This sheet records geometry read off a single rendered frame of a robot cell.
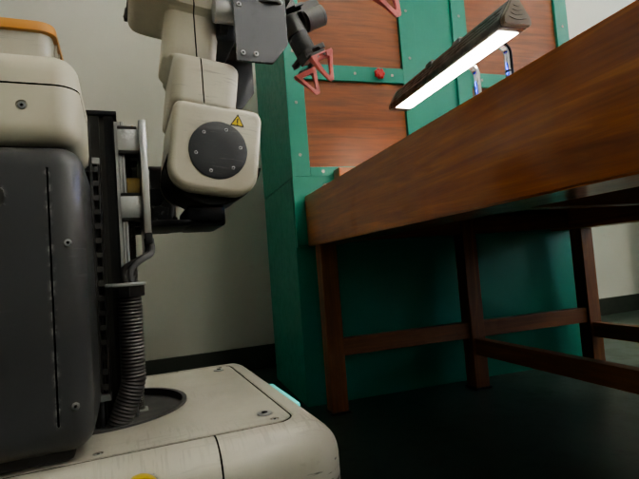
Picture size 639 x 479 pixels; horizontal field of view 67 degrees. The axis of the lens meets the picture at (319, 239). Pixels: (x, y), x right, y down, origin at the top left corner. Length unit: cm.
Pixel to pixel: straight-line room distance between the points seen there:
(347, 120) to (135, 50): 124
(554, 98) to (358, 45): 140
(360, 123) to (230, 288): 111
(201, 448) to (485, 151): 61
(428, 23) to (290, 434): 183
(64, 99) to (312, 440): 57
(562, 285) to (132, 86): 222
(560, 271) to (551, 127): 170
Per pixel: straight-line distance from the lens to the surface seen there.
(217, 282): 250
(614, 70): 67
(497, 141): 80
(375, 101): 198
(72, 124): 73
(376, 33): 210
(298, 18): 140
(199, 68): 93
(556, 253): 237
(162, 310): 248
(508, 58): 159
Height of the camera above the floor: 51
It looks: 3 degrees up
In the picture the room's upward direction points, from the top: 4 degrees counter-clockwise
